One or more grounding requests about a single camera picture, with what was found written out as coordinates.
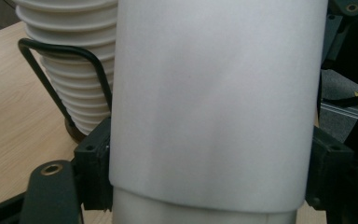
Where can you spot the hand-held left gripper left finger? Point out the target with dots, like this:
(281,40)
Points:
(91,174)

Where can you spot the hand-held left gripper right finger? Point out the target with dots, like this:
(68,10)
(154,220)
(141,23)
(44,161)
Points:
(326,168)

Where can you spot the single white paper cup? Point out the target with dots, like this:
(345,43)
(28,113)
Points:
(214,93)

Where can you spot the stack of white paper cups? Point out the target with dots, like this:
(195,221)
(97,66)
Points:
(68,31)

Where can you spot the black metal stand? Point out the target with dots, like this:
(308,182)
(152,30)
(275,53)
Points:
(345,100)

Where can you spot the short metal floor rail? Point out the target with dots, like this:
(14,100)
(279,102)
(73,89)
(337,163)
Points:
(341,109)

